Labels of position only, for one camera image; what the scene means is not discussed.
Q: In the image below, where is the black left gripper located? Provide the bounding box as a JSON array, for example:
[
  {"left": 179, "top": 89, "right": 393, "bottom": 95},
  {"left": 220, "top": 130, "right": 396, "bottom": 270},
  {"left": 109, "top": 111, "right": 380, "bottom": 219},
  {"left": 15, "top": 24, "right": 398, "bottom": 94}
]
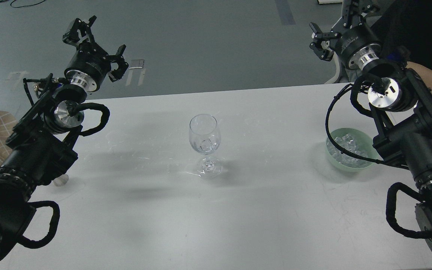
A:
[{"left": 62, "top": 16, "right": 129, "bottom": 92}]

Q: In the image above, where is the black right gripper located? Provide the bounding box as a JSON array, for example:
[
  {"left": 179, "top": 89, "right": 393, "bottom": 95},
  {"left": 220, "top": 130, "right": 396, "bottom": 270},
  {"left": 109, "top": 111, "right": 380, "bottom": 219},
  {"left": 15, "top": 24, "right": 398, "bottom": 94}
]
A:
[{"left": 309, "top": 0, "right": 382, "bottom": 70}]

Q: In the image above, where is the silver metal jigger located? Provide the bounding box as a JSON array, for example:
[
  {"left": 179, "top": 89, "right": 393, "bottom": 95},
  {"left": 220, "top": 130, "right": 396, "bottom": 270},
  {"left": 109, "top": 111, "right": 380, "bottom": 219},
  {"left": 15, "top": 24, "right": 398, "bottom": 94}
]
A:
[{"left": 52, "top": 174, "right": 70, "bottom": 187}]

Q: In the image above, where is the clear ice cube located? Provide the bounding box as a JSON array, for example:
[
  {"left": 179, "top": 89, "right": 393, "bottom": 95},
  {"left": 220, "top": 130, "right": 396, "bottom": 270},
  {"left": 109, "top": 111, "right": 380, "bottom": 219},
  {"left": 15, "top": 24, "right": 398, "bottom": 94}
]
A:
[{"left": 198, "top": 139, "right": 214, "bottom": 153}]

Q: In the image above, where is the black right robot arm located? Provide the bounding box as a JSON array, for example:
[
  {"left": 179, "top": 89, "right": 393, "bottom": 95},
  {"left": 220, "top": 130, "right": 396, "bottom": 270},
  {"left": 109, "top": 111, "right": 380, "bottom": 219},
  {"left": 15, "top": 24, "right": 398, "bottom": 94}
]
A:
[{"left": 310, "top": 0, "right": 432, "bottom": 251}]

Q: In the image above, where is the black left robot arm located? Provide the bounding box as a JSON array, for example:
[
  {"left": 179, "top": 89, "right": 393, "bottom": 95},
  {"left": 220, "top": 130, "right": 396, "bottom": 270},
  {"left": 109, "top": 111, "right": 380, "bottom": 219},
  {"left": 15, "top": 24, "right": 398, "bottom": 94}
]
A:
[{"left": 0, "top": 16, "right": 129, "bottom": 261}]

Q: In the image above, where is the pile of ice cubes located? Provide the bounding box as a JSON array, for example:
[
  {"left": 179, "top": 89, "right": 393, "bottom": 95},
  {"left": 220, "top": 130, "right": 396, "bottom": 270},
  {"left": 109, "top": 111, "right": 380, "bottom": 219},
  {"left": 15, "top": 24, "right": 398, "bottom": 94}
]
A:
[{"left": 326, "top": 133, "right": 370, "bottom": 168}]

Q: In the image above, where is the clear wine glass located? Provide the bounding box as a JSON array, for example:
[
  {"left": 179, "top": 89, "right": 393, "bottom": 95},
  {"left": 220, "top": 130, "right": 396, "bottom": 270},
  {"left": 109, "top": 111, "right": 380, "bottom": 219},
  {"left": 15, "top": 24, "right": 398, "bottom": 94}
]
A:
[{"left": 188, "top": 114, "right": 222, "bottom": 178}]

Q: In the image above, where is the seated person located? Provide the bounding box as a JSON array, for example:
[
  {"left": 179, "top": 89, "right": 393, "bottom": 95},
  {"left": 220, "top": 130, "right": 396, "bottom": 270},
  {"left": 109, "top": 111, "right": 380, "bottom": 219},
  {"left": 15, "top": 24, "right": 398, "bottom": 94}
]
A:
[{"left": 371, "top": 0, "right": 432, "bottom": 91}]

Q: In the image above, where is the green bowl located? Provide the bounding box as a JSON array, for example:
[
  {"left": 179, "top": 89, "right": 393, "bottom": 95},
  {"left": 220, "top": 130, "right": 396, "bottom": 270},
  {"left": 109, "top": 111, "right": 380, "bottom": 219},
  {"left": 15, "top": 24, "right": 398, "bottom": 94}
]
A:
[{"left": 326, "top": 128, "right": 379, "bottom": 173}]

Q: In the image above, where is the black floor cable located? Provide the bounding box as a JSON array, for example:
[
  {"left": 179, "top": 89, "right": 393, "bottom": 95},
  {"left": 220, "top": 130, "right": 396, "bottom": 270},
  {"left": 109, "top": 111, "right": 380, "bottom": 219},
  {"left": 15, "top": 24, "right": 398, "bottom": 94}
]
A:
[{"left": 0, "top": 0, "right": 46, "bottom": 15}]

